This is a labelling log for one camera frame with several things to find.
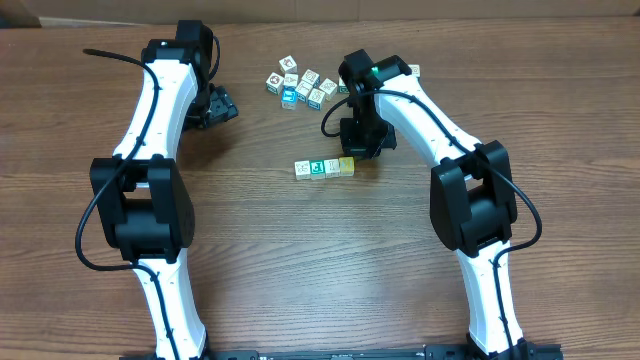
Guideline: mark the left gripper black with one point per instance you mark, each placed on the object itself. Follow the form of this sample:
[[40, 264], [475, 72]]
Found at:
[[223, 105]]

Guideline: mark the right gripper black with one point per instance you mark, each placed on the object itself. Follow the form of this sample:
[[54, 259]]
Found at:
[[355, 146]]

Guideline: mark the white block teal side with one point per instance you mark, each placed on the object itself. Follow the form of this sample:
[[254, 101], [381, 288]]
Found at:
[[303, 89]]

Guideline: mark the block with red picture top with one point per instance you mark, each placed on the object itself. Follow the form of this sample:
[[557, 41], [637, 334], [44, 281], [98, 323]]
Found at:
[[288, 65]]

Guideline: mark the white block green letters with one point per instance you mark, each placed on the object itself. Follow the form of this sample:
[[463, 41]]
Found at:
[[342, 88]]

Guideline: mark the white block behind blue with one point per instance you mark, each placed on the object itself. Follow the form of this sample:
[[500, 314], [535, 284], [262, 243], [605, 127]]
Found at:
[[290, 81]]

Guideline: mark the white block red side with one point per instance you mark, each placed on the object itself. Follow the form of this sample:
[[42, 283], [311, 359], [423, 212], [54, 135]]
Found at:
[[332, 168]]

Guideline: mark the white block teal far right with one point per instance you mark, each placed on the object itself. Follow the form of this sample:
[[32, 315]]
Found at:
[[415, 70]]

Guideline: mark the white block butterfly picture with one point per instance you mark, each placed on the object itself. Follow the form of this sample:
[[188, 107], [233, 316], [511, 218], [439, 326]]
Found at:
[[302, 170]]

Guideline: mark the white block green side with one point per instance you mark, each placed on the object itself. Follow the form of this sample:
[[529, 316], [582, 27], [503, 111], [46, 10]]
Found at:
[[317, 170]]

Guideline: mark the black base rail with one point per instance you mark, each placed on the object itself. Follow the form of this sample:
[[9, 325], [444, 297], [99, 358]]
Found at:
[[340, 355]]

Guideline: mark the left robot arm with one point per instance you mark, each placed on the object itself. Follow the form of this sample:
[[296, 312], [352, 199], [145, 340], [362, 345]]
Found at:
[[142, 201]]

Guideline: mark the white block tilted centre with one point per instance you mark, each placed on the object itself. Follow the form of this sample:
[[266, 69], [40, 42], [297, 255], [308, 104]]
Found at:
[[316, 98]]

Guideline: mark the yellow block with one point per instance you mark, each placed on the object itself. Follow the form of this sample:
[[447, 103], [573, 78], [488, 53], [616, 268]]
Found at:
[[346, 166]]

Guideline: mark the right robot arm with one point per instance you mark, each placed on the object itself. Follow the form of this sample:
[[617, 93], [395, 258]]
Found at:
[[472, 195]]

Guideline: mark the white block green grid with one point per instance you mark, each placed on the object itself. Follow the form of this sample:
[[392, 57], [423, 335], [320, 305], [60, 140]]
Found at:
[[311, 77]]

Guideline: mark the block red circle green side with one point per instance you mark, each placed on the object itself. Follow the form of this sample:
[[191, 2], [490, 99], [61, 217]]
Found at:
[[275, 83]]

